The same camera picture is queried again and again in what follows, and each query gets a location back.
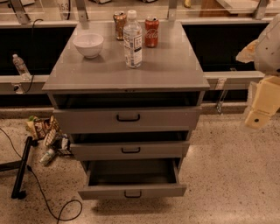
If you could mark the grey drawer cabinet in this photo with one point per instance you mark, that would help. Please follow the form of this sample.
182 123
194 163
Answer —
171 67

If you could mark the grey bottom drawer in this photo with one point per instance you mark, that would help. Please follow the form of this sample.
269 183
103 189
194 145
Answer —
132 179

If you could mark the white ceramic bowl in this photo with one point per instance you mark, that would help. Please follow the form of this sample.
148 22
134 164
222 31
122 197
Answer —
89 45

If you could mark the grey drawer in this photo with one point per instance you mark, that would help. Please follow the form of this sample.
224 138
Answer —
116 113
130 145
132 179

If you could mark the grey middle drawer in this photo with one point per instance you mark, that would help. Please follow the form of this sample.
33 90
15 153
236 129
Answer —
130 145

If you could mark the small water bottle on ledge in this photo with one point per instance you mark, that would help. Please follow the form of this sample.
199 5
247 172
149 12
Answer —
21 68

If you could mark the yellow foam-covered gripper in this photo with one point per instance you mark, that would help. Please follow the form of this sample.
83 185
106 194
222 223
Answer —
269 52

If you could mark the brown soda can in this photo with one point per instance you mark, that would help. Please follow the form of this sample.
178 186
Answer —
120 19

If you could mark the green can on floor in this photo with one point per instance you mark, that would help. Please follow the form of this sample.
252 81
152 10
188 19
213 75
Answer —
48 157

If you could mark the grey top drawer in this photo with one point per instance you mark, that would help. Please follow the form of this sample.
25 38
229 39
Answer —
116 113

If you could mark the snack bag pile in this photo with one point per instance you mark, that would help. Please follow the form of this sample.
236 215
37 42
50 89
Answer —
49 131

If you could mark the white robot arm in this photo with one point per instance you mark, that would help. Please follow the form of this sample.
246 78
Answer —
272 30

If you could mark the clear plastic water bottle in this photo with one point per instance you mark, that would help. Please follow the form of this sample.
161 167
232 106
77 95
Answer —
132 37

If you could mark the metal railing frame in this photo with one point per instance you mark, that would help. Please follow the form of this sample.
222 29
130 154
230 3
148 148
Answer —
38 30

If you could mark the red cola can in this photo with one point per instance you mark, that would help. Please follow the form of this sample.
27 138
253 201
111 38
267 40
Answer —
151 31

